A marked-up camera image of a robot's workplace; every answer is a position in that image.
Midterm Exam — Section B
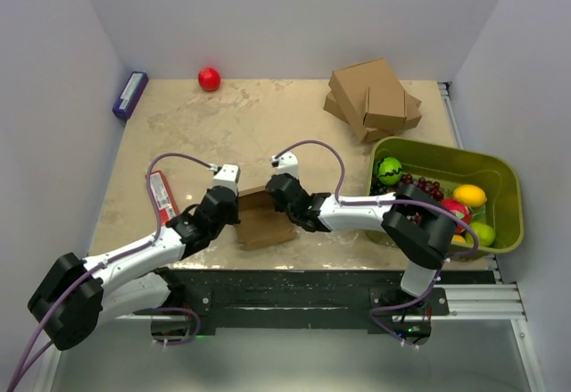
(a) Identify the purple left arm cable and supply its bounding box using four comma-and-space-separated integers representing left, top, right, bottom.
4, 152, 219, 391

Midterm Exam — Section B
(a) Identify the red grapes bunch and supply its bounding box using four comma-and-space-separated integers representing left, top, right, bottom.
397, 174, 444, 202

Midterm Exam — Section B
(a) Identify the green watermelon ball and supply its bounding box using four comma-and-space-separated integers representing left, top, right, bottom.
373, 156, 402, 187

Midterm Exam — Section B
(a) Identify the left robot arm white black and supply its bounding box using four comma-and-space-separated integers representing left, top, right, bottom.
28, 185, 238, 351

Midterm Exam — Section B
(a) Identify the purple rectangular box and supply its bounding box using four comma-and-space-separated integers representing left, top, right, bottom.
112, 71, 149, 121

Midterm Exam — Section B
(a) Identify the aluminium frame rail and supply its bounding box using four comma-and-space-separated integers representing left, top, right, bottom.
436, 80, 530, 321

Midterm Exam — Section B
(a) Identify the small orange fruit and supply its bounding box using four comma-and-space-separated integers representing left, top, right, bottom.
451, 234, 467, 244

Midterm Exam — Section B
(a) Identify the dark grapes bunch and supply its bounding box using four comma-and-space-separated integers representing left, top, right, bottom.
369, 179, 388, 196

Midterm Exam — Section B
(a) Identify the folded cardboard box bottom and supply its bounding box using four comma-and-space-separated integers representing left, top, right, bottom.
323, 92, 423, 145

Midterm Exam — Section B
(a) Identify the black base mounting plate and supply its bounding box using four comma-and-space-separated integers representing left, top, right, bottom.
131, 268, 447, 338

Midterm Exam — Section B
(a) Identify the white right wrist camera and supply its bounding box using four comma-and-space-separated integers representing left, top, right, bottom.
270, 151, 299, 178

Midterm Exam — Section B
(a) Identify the brown cardboard box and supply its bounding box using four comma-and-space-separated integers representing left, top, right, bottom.
234, 187, 296, 251

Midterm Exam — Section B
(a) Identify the red apple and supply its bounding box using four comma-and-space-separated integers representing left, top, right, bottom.
197, 67, 221, 92

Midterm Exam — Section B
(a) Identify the green plastic tub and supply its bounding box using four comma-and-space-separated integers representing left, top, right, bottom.
367, 137, 524, 263

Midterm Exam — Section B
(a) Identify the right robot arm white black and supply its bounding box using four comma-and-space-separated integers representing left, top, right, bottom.
265, 173, 457, 314

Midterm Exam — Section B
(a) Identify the red rectangular box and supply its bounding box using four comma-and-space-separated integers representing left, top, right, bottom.
146, 170, 179, 225

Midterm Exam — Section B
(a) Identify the red dragon fruit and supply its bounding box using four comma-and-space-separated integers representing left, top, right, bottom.
441, 198, 472, 224

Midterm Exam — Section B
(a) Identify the folded cardboard box front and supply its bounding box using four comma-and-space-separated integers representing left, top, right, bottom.
363, 88, 422, 132

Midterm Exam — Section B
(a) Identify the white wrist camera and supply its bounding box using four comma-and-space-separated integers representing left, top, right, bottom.
210, 163, 240, 196
270, 151, 299, 178

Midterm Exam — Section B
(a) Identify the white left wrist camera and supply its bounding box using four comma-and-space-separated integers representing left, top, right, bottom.
210, 163, 240, 196

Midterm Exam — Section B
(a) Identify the yellow lemon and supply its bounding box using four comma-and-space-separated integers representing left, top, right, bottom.
452, 184, 487, 208

